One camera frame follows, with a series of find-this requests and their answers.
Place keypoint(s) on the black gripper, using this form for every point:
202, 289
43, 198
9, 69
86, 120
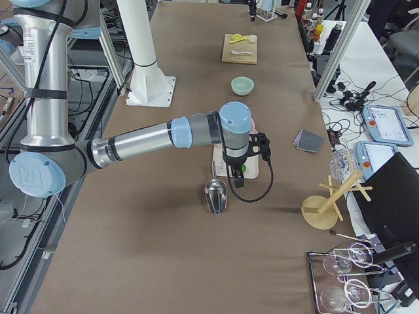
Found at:
236, 161
243, 9

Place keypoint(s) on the metal ice scoop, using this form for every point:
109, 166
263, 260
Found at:
216, 193

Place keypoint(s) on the white ceramic spoon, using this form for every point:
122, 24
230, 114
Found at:
241, 53

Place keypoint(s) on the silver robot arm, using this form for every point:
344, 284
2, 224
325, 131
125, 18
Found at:
50, 159

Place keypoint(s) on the pink bowl of ice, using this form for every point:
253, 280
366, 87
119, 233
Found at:
252, 130

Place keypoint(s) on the mint green bowl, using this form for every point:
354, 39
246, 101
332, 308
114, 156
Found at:
242, 86

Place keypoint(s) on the beige serving tray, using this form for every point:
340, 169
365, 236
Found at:
252, 163

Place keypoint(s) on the bamboo cutting board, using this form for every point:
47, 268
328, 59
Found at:
227, 57

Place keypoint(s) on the grey folded cloth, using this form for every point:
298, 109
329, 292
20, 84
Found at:
308, 142

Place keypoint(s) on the wooden cup tree stand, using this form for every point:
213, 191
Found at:
323, 213

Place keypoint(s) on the lower blue teach pendant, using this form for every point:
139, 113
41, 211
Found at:
371, 156

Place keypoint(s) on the blue teach pendant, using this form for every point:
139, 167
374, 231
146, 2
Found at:
371, 156
386, 125

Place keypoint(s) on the wine glass rack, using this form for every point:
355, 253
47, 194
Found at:
339, 279

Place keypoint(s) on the black monitor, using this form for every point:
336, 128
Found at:
392, 213

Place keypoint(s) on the upper blue teach pendant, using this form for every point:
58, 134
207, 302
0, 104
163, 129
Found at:
386, 125

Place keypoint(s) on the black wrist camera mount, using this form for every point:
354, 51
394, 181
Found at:
259, 144

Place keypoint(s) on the aluminium frame post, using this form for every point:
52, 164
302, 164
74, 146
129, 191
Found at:
349, 29

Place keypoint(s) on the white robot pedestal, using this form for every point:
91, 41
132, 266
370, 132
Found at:
149, 86

